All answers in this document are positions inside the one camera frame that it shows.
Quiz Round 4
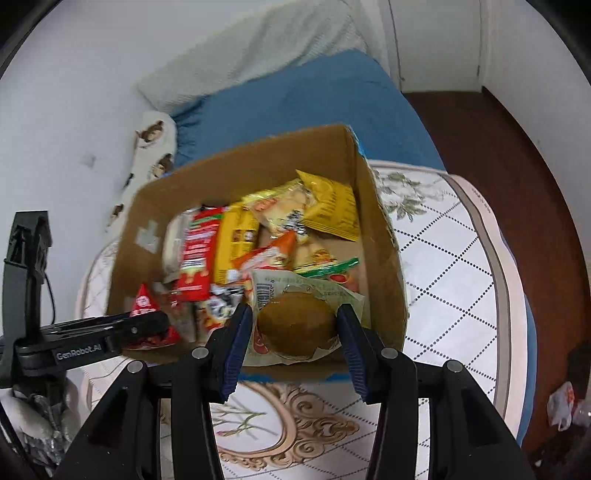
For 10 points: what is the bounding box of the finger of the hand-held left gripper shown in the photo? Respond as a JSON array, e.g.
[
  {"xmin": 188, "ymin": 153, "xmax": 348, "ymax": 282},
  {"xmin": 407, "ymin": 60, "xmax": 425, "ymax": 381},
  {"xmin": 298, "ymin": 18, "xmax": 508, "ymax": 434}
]
[{"xmin": 108, "ymin": 310, "xmax": 169, "ymax": 352}]

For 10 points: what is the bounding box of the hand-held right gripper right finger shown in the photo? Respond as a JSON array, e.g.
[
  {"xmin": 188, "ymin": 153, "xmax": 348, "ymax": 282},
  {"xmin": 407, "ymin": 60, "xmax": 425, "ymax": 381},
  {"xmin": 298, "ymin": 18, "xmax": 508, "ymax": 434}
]
[{"xmin": 336, "ymin": 305, "xmax": 527, "ymax": 480}]

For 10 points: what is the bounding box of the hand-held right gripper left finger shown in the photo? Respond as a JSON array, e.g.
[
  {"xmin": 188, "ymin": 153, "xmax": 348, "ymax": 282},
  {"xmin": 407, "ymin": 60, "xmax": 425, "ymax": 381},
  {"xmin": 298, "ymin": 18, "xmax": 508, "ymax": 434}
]
[{"xmin": 54, "ymin": 302, "xmax": 254, "ymax": 480}]

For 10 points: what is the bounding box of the red triangular snack packet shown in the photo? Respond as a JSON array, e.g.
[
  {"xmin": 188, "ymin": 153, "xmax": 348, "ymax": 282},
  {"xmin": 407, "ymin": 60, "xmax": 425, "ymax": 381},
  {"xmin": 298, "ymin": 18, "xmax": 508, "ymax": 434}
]
[{"xmin": 122, "ymin": 282, "xmax": 182, "ymax": 349}]

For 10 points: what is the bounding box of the brown bun clear packet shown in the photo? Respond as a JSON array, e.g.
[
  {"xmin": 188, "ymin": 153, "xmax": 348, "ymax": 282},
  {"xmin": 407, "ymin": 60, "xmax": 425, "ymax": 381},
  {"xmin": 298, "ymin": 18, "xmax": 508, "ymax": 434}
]
[{"xmin": 242, "ymin": 270, "xmax": 365, "ymax": 365}]

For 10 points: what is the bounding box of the cardboard box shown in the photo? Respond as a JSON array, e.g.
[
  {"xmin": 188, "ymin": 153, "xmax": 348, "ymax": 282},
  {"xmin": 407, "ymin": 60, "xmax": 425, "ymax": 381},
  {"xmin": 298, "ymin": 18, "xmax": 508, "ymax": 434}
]
[{"xmin": 106, "ymin": 124, "xmax": 411, "ymax": 384}]

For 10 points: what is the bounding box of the black white snack packet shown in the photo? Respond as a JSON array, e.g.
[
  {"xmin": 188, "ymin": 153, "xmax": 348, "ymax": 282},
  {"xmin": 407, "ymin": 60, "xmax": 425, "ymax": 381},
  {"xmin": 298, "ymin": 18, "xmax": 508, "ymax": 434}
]
[{"xmin": 191, "ymin": 284, "xmax": 245, "ymax": 342}]

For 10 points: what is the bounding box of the green red snack packet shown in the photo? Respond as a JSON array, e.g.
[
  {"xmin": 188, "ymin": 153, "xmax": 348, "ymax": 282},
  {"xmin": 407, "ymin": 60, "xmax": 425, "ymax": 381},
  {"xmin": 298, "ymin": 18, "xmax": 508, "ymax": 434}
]
[{"xmin": 295, "ymin": 247, "xmax": 361, "ymax": 294}]

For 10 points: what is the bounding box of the orange white snack packet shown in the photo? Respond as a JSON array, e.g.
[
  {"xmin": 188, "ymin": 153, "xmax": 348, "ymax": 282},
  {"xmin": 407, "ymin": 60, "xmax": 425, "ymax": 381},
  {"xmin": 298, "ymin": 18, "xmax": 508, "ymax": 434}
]
[{"xmin": 232, "ymin": 229, "xmax": 298, "ymax": 273}]

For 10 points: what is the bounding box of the pale yellow chip packet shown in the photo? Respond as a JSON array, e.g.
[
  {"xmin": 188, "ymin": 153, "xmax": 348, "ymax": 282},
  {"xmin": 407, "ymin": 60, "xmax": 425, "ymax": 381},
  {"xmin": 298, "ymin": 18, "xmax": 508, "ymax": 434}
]
[{"xmin": 242, "ymin": 179, "xmax": 315, "ymax": 243}]

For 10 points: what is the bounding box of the monkey printed white pillow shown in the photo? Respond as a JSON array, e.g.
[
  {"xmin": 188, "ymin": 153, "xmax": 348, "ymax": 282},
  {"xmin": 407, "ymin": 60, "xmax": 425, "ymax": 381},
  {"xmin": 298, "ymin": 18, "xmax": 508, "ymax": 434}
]
[{"xmin": 104, "ymin": 111, "xmax": 178, "ymax": 227}]

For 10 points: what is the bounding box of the white plastic bag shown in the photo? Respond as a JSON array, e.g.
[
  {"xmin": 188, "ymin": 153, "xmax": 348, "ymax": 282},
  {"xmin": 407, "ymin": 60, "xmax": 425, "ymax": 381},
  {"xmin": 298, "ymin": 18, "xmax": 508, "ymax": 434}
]
[{"xmin": 547, "ymin": 382, "xmax": 591, "ymax": 432}]

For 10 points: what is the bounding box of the blue blanket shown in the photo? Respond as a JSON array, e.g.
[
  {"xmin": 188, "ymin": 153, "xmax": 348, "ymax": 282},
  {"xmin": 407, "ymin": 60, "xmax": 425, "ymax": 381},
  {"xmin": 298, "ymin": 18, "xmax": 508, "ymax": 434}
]
[{"xmin": 171, "ymin": 50, "xmax": 446, "ymax": 174}]

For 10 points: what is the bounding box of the white textured pillow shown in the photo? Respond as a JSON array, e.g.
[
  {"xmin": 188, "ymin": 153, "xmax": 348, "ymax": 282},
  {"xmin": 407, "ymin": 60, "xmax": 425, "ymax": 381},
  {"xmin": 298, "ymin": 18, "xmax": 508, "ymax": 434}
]
[{"xmin": 136, "ymin": 0, "xmax": 370, "ymax": 114}]

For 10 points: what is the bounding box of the black cable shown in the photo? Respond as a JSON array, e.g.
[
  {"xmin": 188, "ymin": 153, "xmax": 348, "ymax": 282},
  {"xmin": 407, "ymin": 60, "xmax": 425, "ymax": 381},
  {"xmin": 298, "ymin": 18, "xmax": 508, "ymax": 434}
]
[{"xmin": 42, "ymin": 272, "xmax": 57, "ymax": 326}]

